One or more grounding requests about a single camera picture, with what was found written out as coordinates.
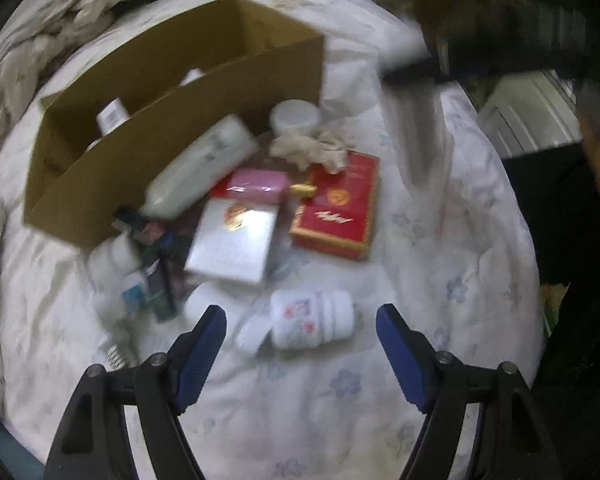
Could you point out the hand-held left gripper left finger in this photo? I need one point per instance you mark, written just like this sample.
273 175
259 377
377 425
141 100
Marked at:
200 360

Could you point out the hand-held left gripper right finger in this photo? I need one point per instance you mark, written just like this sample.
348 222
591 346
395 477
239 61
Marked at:
402 360

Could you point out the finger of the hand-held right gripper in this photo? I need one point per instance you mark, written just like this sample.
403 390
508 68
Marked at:
416 110

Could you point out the white pill bottle floral label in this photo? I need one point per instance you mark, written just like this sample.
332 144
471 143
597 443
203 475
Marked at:
310 322

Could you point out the large white spray bottle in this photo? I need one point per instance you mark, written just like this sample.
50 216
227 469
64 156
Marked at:
200 170

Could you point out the brown cardboard box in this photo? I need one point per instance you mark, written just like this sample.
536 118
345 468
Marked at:
145 135

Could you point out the white ribbed appliance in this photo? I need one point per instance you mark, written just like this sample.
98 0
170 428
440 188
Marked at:
527 115

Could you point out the metal spring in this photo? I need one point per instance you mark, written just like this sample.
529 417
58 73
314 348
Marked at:
115 355

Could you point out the dark cosmetic tube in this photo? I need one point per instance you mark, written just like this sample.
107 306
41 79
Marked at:
159 285

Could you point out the white floral quilt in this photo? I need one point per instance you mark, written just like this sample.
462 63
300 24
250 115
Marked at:
330 410

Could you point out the silver white box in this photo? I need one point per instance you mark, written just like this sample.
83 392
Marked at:
230 250

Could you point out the crumpled white cloth toy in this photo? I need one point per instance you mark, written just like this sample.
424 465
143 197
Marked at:
307 149

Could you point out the round white jar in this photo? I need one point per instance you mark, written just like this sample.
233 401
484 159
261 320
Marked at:
295 116

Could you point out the red gold gift box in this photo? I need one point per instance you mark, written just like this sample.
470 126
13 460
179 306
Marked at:
337 210

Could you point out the gold lipstick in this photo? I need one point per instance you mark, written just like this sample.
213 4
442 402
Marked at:
302 190

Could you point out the small black bottle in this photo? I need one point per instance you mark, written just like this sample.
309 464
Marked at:
131 221

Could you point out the pink box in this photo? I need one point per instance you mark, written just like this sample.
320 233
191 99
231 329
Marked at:
257 186

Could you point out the teal bed base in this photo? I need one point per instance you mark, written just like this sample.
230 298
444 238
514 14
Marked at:
5 455

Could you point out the small white tube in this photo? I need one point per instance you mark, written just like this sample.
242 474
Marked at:
112 116

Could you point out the crumpled beige sheet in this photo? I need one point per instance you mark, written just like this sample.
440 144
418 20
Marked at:
40 35

